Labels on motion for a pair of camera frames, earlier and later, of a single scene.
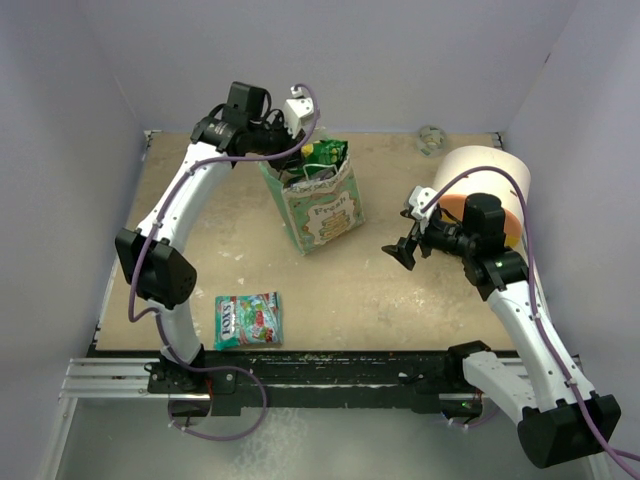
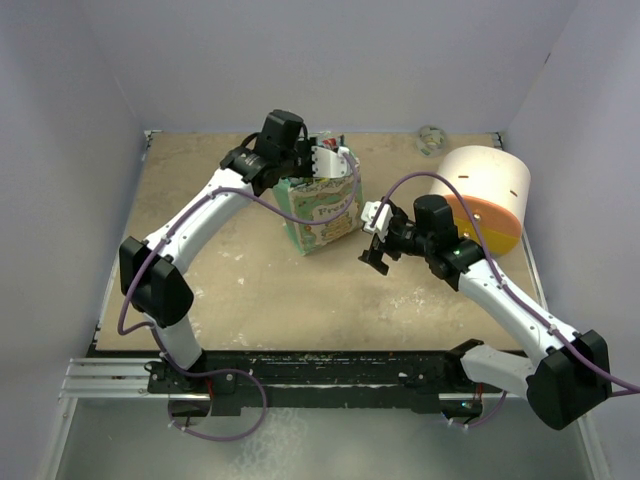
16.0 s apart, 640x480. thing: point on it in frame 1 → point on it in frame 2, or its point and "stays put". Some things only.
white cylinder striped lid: (485, 182) stays put
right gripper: (404, 249) → (374, 256)
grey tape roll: (431, 141) stays put
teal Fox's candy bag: (248, 319) → (331, 140)
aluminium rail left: (109, 378) stays put
